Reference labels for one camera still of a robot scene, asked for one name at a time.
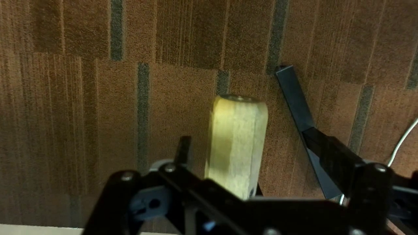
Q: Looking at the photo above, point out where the thin white cable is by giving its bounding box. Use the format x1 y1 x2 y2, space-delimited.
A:
384 116 418 168

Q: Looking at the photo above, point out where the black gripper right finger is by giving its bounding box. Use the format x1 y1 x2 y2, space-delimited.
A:
303 127 418 235

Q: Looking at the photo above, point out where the pale yellow block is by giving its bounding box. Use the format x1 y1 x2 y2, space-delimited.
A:
203 92 271 201

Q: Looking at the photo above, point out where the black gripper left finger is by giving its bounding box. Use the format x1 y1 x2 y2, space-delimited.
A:
83 134 246 235

